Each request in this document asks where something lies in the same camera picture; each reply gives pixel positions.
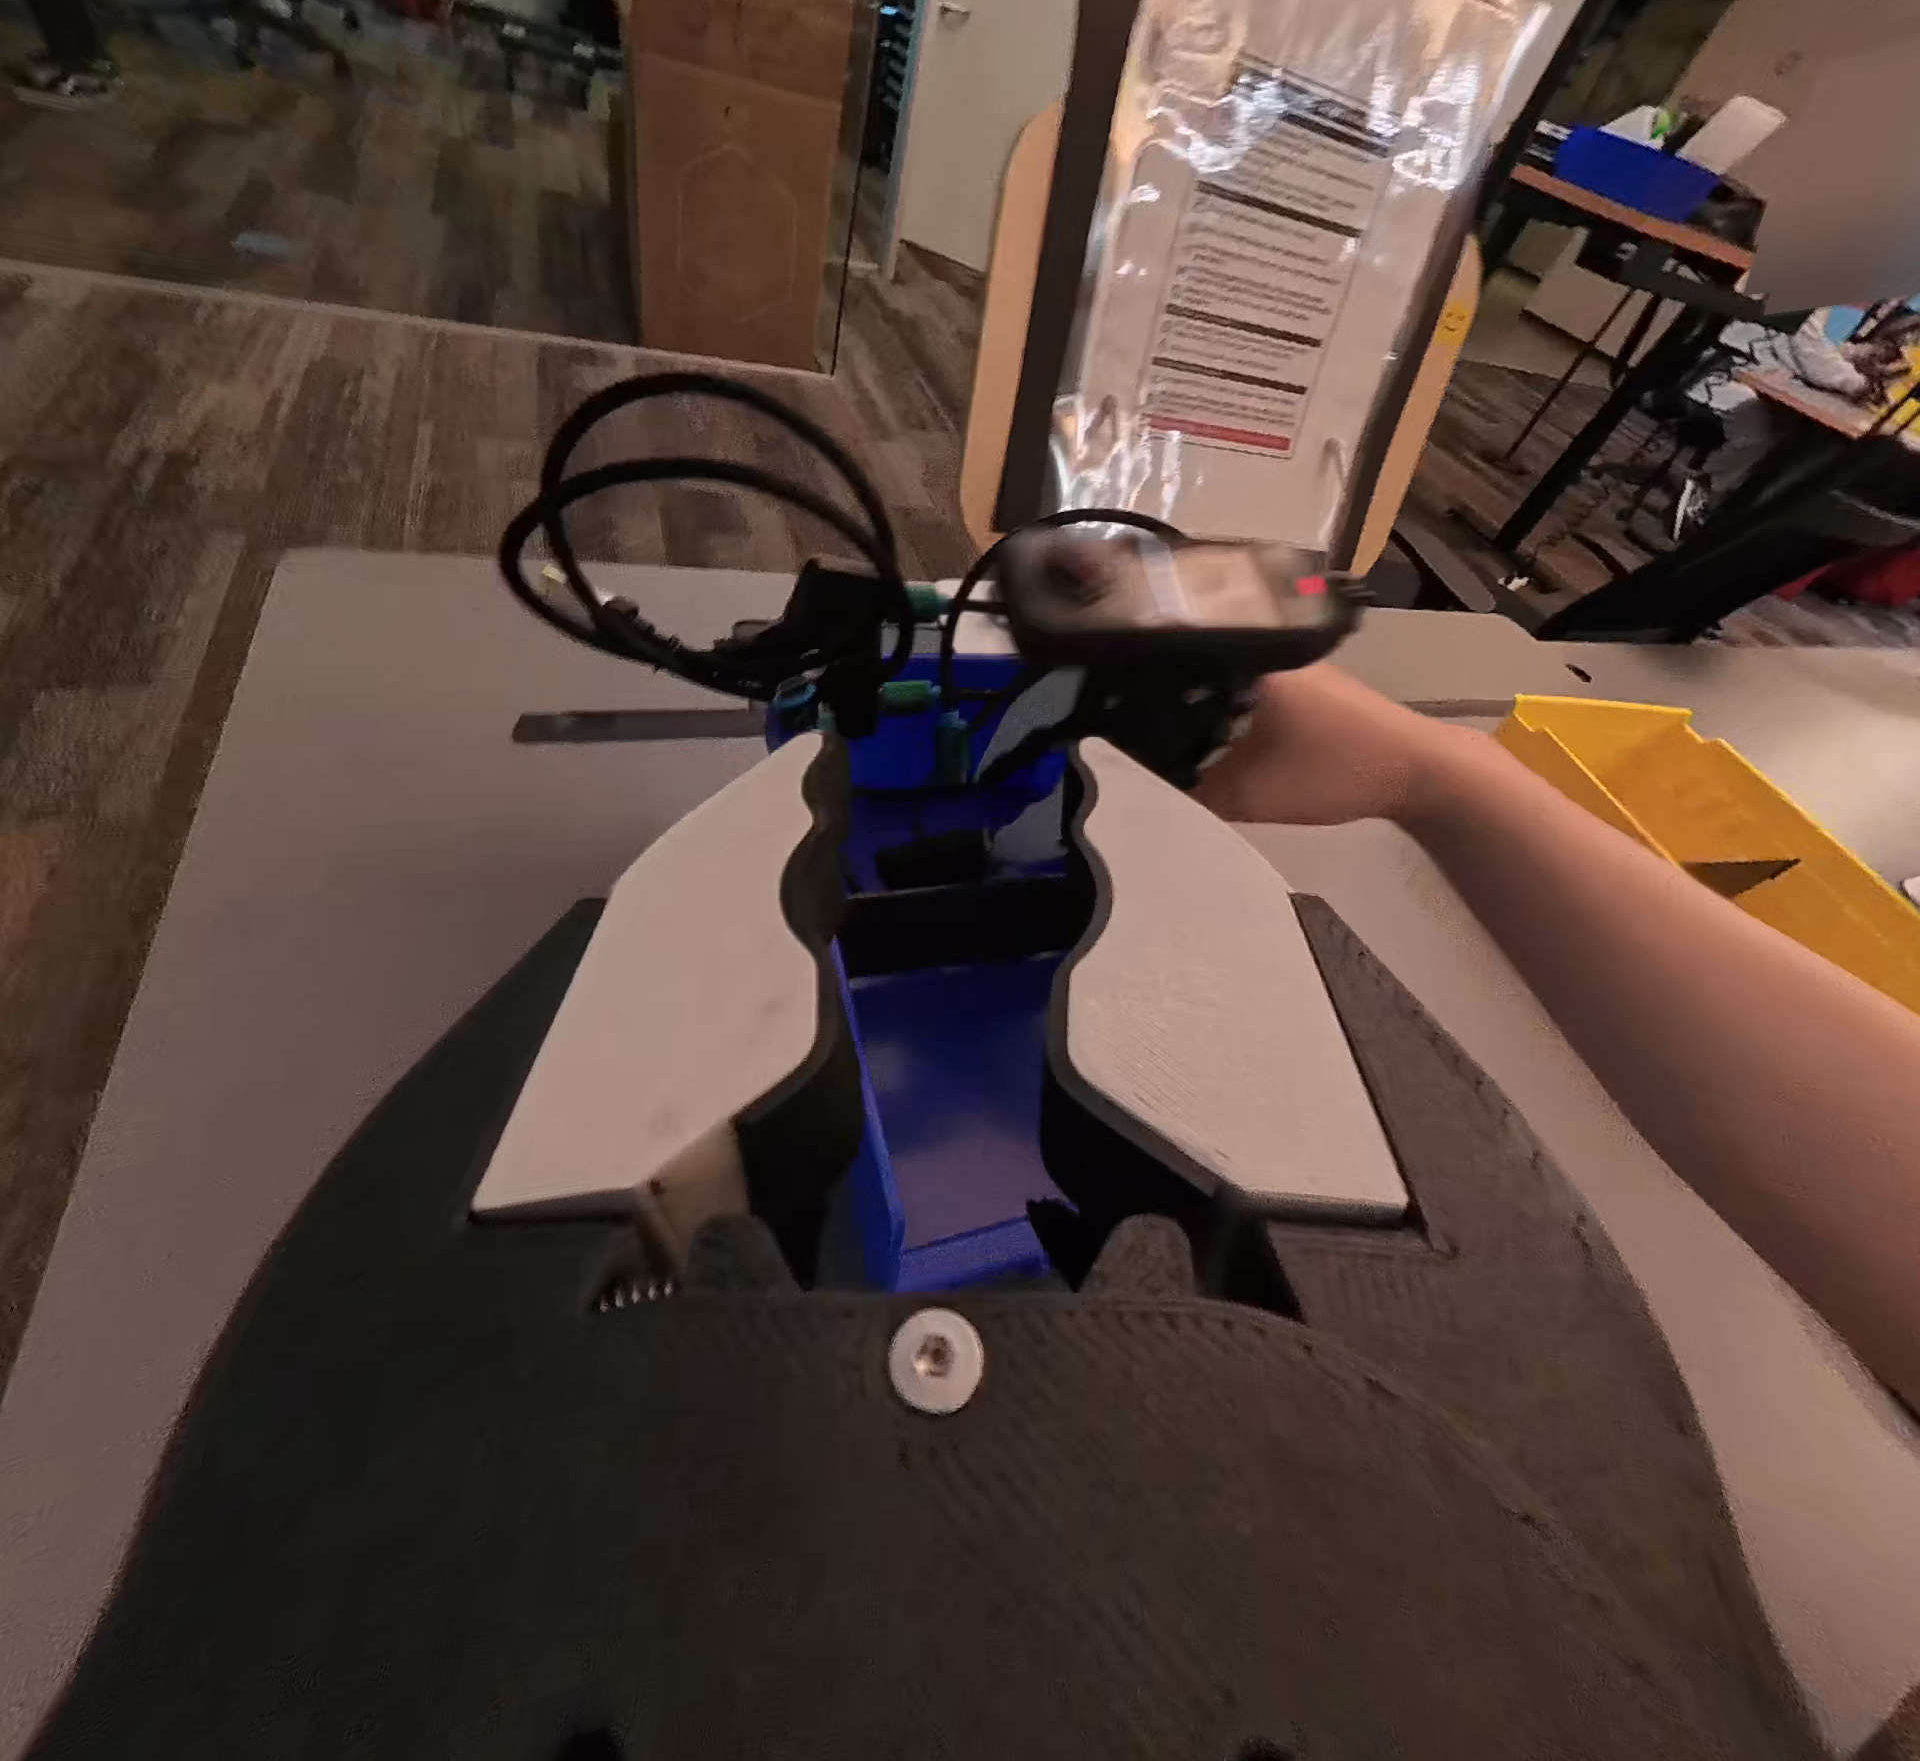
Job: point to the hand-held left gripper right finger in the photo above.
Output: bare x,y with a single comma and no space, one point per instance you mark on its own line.
1215,1024

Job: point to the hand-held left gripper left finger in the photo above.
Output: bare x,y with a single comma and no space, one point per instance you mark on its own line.
659,1024

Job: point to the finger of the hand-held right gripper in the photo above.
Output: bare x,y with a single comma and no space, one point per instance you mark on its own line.
1032,726

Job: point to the blue plastic bin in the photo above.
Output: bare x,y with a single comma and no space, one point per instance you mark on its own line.
938,1071

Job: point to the yellow plastic bin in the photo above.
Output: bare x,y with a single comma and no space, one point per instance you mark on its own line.
1650,785

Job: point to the person's right forearm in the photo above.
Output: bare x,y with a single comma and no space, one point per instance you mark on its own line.
1650,966

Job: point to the person's right hand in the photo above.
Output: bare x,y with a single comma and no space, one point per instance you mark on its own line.
1319,756

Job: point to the display board with wooden rim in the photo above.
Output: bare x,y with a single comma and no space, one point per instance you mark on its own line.
1008,365

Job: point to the instruction sheet in plastic sleeve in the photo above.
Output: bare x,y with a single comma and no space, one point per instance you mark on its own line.
1274,290

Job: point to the white door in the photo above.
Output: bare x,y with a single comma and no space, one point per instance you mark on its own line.
974,67

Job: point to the wooden top standing desk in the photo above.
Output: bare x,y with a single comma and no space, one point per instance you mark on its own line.
1620,216

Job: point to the blue plastic crate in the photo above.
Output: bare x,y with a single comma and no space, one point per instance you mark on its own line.
1627,172

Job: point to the brown plywood panel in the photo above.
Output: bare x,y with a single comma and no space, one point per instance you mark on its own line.
735,172

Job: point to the white box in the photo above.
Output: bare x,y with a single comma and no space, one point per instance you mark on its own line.
1732,133

